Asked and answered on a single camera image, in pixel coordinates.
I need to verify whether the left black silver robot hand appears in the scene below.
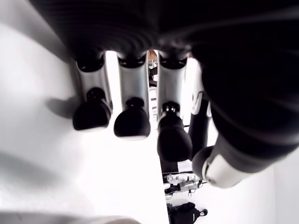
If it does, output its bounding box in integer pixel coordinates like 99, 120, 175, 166
30, 0, 299, 189

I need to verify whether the black backpack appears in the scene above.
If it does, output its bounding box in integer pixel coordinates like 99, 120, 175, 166
168, 202, 208, 224

